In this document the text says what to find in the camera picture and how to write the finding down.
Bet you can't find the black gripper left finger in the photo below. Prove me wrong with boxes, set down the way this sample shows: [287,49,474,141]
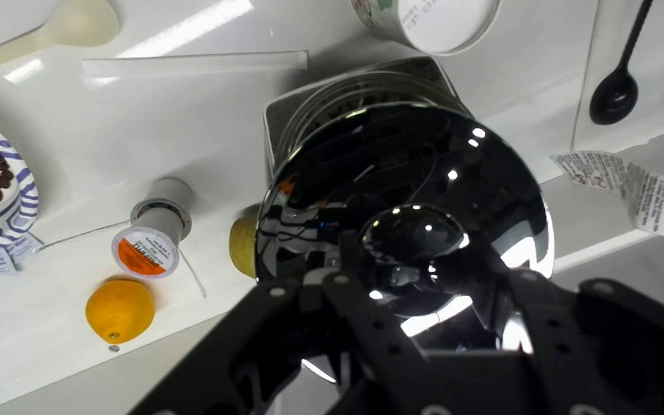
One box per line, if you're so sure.
[127,227,456,415]

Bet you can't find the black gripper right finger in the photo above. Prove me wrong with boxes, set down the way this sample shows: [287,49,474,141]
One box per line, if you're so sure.
[485,268,664,415]

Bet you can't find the grey coffee pod orange lid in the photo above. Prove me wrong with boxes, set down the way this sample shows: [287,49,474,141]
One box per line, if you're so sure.
[108,174,194,280]

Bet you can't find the glass coffee jug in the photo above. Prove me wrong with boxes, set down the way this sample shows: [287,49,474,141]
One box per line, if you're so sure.
[263,52,477,191]

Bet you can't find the orange round fruit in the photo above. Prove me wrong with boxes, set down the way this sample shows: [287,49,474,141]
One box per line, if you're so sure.
[83,275,157,346]

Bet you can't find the black plastic spoon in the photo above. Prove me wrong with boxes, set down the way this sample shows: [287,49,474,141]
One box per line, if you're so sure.
[586,0,656,127]

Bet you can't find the blue patterned paper plate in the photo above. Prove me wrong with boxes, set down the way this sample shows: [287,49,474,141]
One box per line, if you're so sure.
[0,106,41,259]

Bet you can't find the floral paper cup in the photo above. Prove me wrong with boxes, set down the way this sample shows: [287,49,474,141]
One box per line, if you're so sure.
[352,0,504,56]

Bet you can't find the pale wooden spoon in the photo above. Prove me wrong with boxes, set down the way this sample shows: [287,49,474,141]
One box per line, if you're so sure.
[0,0,122,79]

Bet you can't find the white paper cable tag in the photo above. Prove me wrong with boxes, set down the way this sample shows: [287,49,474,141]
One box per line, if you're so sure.
[551,148,664,241]

